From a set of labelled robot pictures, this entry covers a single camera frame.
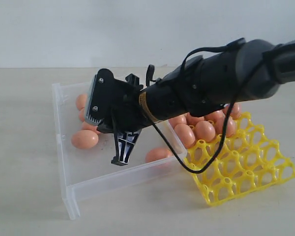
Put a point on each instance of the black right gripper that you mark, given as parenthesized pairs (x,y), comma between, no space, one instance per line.
(127,118)

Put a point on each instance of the clear plastic tray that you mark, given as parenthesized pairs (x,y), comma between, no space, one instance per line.
(85,173)

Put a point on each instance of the yellow plastic egg tray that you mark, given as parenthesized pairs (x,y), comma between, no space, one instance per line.
(249,161)

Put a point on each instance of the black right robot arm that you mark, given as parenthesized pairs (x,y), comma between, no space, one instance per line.
(239,71)

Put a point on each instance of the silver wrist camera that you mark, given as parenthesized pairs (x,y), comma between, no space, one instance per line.
(105,92)

